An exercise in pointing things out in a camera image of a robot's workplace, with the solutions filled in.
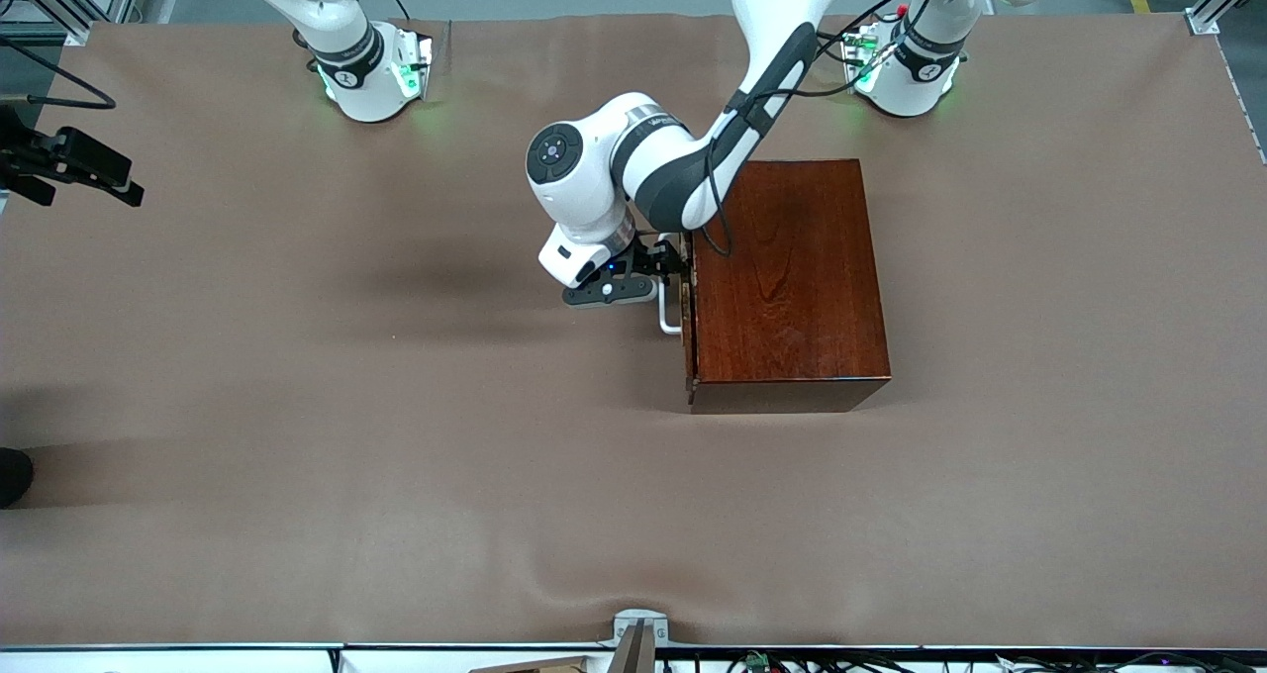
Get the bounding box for wooden drawer with white handle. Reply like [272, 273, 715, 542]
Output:
[658, 193, 702, 407]

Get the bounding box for dark brown wooden cabinet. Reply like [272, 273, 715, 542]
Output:
[690, 159, 892, 415]

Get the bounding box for black round object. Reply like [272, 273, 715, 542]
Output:
[0, 447, 35, 509]

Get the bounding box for brown table cover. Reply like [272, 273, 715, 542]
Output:
[0, 15, 1267, 650]

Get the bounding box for brown cardboard piece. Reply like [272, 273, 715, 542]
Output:
[467, 655, 595, 673]

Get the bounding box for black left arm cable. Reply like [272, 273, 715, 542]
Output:
[693, 0, 907, 259]

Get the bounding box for grey metal bracket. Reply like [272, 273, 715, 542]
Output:
[612, 609, 670, 673]

